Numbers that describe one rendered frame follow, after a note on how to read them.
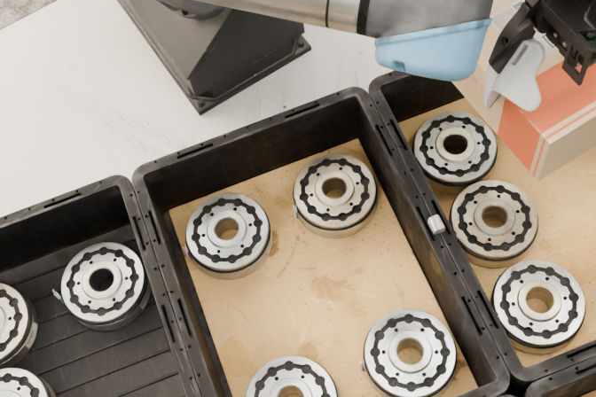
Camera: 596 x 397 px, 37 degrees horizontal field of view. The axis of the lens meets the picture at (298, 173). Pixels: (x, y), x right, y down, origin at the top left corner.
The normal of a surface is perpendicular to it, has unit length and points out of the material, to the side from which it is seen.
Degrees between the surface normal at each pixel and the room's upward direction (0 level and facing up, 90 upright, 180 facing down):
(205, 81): 90
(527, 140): 90
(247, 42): 90
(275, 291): 0
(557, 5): 1
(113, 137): 0
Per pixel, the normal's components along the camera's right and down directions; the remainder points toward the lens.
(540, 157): -0.85, 0.50
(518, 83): -0.77, 0.19
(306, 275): -0.09, -0.46
